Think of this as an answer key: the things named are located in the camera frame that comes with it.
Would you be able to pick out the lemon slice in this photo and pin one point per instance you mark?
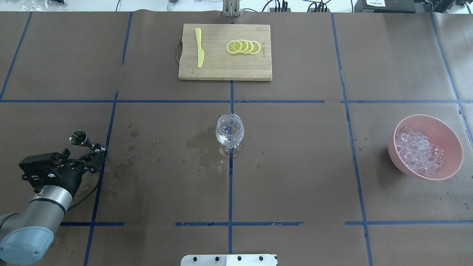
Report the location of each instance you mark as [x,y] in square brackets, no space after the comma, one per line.
[249,48]
[244,46]
[256,48]
[234,47]

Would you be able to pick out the clear ice cubes pile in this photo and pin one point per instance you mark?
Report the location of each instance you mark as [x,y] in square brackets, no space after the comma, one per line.
[418,152]

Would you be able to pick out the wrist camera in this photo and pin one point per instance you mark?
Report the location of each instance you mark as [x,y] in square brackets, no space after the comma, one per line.
[43,163]

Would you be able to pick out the yellow plastic knife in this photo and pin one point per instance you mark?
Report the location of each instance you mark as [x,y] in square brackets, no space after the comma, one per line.
[200,51]

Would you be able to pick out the steel cocktail jigger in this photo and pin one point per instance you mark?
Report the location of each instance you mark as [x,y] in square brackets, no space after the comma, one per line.
[80,138]

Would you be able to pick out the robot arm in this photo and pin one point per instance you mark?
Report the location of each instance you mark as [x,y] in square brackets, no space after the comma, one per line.
[26,236]

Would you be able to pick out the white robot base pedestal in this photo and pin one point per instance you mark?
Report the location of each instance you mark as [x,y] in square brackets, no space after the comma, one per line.
[230,260]

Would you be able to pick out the bamboo cutting board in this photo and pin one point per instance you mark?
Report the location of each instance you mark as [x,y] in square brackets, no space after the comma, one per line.
[218,64]

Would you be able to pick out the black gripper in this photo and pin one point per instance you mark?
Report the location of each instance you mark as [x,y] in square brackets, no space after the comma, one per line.
[68,175]

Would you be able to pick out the pink bowl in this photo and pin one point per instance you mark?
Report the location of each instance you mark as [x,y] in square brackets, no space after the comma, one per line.
[441,134]

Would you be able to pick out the clear wine glass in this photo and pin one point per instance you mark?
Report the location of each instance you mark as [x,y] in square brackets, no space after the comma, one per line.
[230,132]

